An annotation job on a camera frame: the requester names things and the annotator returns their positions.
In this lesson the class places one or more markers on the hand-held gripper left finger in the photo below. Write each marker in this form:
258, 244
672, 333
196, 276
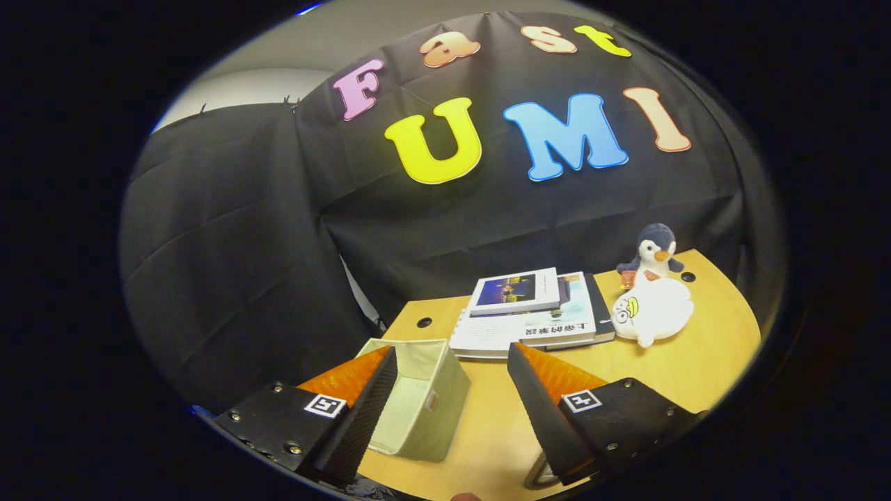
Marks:
362, 417

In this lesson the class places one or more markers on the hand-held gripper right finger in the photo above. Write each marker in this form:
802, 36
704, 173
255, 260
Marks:
543, 417

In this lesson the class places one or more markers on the green fabric storage box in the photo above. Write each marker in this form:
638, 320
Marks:
431, 390

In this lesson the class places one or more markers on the light blue cover book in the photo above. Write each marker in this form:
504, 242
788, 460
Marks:
564, 327

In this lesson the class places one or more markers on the white cover book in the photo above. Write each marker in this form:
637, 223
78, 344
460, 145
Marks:
480, 337

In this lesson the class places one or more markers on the black cover book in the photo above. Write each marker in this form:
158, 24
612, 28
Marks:
601, 313

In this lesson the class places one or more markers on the small dark blue cover book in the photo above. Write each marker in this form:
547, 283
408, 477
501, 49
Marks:
511, 292

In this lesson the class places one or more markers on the white round plush toy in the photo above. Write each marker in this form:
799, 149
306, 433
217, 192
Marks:
661, 309

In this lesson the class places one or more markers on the penguin plush toy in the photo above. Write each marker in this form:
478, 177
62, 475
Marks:
656, 250

